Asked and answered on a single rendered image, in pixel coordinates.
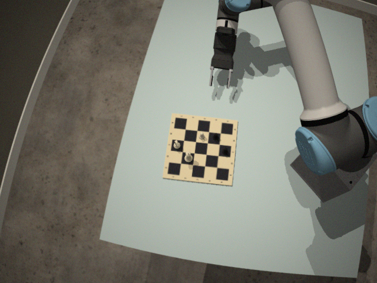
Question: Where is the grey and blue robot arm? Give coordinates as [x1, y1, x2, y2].
[217, 0, 377, 175]

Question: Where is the white chess king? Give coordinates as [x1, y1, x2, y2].
[184, 152, 193, 162]

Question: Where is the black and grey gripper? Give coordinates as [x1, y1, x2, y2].
[209, 19, 238, 89]

